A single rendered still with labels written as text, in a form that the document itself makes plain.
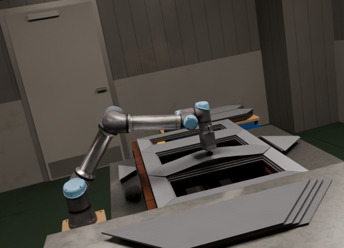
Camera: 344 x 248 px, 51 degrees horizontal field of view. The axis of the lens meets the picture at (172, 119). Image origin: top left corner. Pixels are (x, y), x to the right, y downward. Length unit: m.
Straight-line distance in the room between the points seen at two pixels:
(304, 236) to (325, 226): 0.07
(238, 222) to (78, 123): 3.92
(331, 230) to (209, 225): 0.31
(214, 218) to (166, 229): 0.14
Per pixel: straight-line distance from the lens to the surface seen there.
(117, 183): 2.50
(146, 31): 4.86
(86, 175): 2.04
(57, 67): 4.72
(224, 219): 1.06
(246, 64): 5.32
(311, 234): 1.02
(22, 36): 4.74
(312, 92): 5.12
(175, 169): 2.02
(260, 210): 1.09
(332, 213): 1.11
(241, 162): 2.06
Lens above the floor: 1.61
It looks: 14 degrees down
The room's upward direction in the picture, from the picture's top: 10 degrees counter-clockwise
